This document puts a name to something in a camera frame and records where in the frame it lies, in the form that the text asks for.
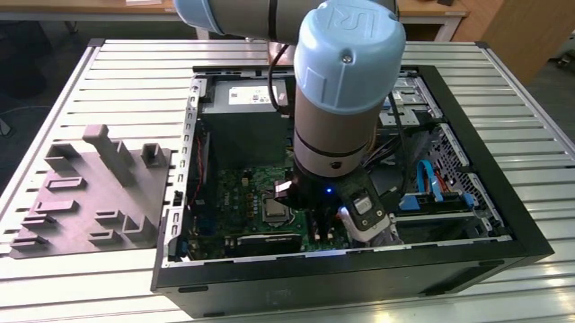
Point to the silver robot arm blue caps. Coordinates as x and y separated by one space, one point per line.
341 101

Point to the silver CPU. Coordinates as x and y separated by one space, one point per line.
275 210

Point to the CPU socket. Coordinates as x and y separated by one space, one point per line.
276 222

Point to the black graphics card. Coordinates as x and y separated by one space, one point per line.
269 240

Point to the green motherboard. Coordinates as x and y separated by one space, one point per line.
233 188

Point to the blue disk carrier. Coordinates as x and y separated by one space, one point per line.
411 203

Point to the grey power supply unit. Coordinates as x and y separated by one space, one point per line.
243 134

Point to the black PC case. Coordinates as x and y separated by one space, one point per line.
313 289

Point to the metal drive cage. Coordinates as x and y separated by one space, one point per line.
386 119

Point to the metal disk bay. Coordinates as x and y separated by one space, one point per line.
448 217

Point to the blue video port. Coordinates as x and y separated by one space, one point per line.
183 249

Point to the grey parts rack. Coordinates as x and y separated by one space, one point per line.
89 202

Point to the small black box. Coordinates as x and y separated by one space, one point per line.
444 2

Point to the wooden cabinet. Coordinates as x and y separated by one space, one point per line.
516 33

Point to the wooden desk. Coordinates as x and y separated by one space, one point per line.
89 8

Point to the black camera bracket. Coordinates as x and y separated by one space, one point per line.
355 188

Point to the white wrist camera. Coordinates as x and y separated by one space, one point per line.
372 232

